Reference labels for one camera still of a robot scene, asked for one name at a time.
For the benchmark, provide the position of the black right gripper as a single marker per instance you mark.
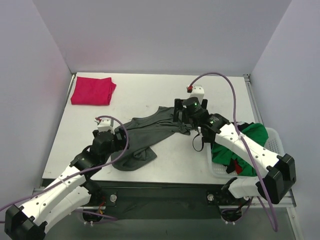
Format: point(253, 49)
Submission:
point(178, 109)

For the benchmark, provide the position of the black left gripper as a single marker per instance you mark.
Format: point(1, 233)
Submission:
point(122, 138)

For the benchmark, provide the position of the grey t shirt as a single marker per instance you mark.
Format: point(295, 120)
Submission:
point(145, 132)

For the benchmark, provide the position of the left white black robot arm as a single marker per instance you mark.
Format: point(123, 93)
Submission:
point(72, 189)

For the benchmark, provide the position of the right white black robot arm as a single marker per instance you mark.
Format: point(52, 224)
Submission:
point(276, 174)

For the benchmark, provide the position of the green t shirt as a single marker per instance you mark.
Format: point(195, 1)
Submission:
point(222, 155)

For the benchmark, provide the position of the folded red t shirt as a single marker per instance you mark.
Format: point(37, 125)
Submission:
point(93, 91)

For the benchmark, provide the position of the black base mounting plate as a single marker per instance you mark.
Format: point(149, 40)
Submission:
point(162, 201)

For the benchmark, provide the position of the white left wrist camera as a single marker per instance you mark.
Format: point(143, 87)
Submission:
point(105, 124)

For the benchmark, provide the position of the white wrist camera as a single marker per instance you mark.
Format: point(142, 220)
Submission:
point(196, 91)
point(105, 124)

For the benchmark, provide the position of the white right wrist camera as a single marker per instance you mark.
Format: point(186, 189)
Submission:
point(196, 91)

